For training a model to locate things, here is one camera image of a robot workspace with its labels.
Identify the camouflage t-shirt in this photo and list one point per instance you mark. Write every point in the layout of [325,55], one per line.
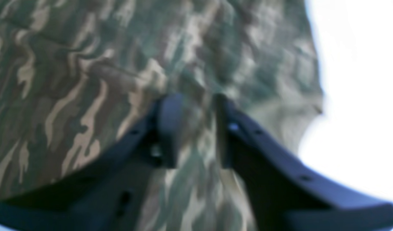
[75,75]

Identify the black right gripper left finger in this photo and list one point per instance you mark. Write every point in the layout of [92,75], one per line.
[106,194]

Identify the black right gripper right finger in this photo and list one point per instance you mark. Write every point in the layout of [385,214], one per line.
[284,194]

